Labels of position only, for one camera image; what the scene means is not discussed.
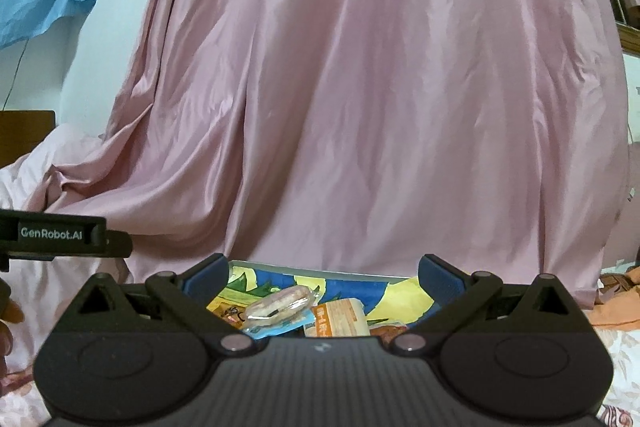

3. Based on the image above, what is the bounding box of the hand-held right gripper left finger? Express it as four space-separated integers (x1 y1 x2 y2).
60 253 258 355

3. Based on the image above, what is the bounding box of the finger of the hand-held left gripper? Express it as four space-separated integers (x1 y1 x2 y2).
102 230 134 259

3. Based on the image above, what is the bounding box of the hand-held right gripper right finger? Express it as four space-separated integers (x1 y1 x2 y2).
387 252 583 355

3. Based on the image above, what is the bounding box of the round cracker packet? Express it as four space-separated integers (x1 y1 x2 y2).
207 284 323 333

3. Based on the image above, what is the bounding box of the light blue snack packet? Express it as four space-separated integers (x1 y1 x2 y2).
242 307 313 339

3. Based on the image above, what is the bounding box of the cream orange bread packet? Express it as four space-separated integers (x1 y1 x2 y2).
304 297 371 339

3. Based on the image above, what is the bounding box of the grey shallow box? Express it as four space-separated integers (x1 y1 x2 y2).
205 259 436 339

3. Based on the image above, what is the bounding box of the person's left hand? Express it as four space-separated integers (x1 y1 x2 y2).
0 297 25 358

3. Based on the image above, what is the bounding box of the pale pink quilt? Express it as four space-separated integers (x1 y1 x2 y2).
0 124 133 288

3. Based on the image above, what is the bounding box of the wooden headboard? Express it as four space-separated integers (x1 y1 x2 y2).
0 110 56 168

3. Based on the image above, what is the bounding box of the orange cloth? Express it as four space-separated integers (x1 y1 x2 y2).
582 264 640 330

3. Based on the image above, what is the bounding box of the floral bedsheet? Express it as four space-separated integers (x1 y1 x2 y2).
0 327 640 427

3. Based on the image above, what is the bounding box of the pink curtain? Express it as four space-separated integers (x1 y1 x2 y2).
25 0 631 308

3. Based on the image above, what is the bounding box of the thin black cable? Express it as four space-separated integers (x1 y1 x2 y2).
0 39 28 112

